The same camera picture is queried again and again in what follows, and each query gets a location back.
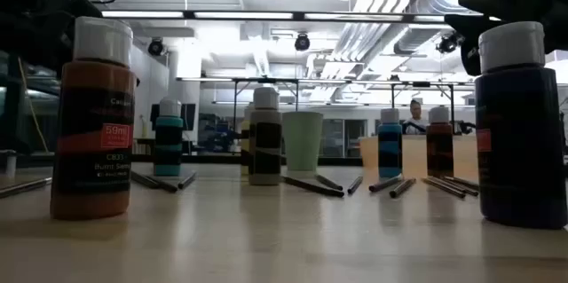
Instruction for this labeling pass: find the orange translucent plastic bin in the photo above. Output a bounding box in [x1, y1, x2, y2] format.
[358, 134, 480, 174]

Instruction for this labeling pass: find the grey paint bottle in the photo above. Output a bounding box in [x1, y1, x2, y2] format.
[248, 86, 284, 187]

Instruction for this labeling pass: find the yellow power cable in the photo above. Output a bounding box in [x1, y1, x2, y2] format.
[17, 56, 50, 154]

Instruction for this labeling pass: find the shelf with blue bins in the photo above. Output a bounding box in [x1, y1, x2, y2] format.
[198, 113, 243, 154]

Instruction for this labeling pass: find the small white cylinder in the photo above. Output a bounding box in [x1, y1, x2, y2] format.
[4, 149, 18, 177]

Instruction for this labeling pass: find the yellow paint bottle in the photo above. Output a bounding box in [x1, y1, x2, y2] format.
[240, 103, 255, 177]

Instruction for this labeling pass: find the blue-handled paintbrush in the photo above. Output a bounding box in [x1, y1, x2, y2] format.
[177, 170, 198, 191]

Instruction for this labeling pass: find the light green plastic cup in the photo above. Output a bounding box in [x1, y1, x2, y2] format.
[281, 110, 325, 174]

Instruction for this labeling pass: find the brown wooden box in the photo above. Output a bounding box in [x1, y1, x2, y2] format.
[135, 138, 154, 156]

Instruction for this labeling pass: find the red-brown paint bottle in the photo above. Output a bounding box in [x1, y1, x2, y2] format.
[425, 106, 455, 180]

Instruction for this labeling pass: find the dark blue paint bottle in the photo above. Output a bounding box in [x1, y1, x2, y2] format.
[474, 20, 568, 231]

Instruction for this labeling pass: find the black table frame rail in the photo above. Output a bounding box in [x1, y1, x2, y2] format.
[0, 152, 365, 168]

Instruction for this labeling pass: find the black overhead light bar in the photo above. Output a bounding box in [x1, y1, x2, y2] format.
[99, 9, 502, 26]

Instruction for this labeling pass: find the burnt sienna paint bottle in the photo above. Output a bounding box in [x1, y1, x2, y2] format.
[49, 16, 138, 222]

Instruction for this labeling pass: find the black ceiling spotlight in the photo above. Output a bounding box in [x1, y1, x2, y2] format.
[435, 32, 465, 55]
[294, 32, 312, 52]
[147, 37, 166, 58]

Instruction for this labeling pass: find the small teal paint bottle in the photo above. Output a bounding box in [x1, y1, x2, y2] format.
[153, 97, 185, 177]

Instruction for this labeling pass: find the person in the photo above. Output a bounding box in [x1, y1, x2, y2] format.
[401, 98, 430, 136]

